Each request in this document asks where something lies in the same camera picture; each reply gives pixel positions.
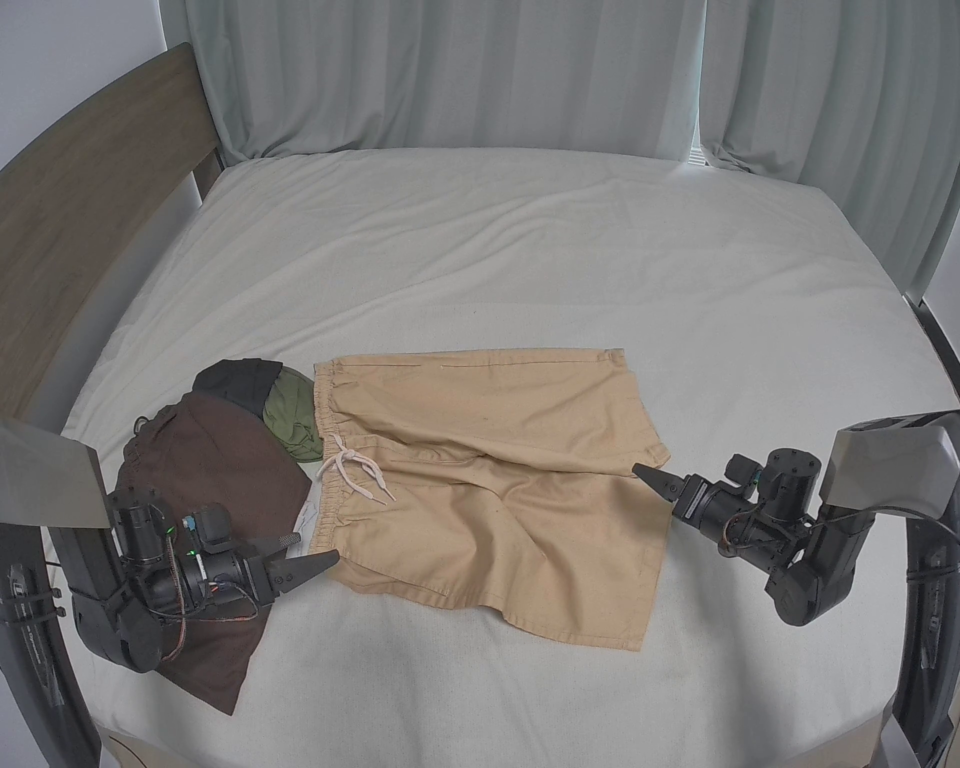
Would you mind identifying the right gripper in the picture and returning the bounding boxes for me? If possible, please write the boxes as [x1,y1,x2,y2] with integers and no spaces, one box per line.
[669,472,760,553]

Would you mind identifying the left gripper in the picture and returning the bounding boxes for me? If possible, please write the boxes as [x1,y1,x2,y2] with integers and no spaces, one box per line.
[182,530,341,611]

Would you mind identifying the beige shorts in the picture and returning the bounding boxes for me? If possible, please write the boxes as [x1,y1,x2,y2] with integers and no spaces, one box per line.
[309,346,672,655]

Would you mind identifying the bed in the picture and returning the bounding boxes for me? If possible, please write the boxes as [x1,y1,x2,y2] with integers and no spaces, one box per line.
[0,41,960,768]

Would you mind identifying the white printed garment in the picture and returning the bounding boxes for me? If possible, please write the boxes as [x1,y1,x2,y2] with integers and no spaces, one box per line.
[296,480,324,556]

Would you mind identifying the brown garment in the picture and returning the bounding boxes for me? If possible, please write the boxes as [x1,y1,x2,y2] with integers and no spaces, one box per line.
[112,390,315,715]

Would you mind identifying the green garment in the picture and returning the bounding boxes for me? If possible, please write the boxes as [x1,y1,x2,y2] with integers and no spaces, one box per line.
[261,366,325,465]

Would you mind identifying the black garment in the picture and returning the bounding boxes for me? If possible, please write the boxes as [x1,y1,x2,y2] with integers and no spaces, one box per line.
[192,358,290,417]

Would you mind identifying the grey-green curtain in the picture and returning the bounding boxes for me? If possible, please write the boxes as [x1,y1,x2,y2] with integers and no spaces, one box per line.
[697,0,960,301]
[183,0,710,162]

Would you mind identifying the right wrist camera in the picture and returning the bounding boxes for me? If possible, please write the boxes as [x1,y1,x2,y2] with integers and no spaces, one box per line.
[723,452,766,492]

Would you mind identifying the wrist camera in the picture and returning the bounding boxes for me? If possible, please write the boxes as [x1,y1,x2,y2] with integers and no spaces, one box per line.
[723,452,766,492]
[182,506,232,555]

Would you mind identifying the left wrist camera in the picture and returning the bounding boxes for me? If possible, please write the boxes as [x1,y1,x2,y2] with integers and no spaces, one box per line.
[182,506,232,555]

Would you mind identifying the black cable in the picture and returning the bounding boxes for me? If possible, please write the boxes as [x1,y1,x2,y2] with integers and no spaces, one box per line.
[858,506,960,541]

